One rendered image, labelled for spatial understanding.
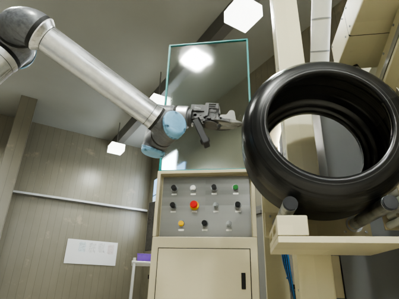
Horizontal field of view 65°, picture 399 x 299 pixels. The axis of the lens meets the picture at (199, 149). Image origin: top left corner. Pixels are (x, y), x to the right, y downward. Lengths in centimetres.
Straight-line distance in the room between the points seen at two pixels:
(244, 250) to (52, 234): 952
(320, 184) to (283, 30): 104
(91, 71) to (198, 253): 104
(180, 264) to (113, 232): 963
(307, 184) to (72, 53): 82
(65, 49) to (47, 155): 1037
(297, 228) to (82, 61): 82
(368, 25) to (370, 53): 19
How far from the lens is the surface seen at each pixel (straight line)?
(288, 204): 99
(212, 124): 120
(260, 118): 108
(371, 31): 154
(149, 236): 756
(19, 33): 111
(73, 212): 1106
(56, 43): 108
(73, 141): 1170
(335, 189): 102
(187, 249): 169
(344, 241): 100
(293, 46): 177
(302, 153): 146
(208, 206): 177
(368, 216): 118
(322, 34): 228
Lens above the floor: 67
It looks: 23 degrees up
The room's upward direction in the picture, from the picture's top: 2 degrees clockwise
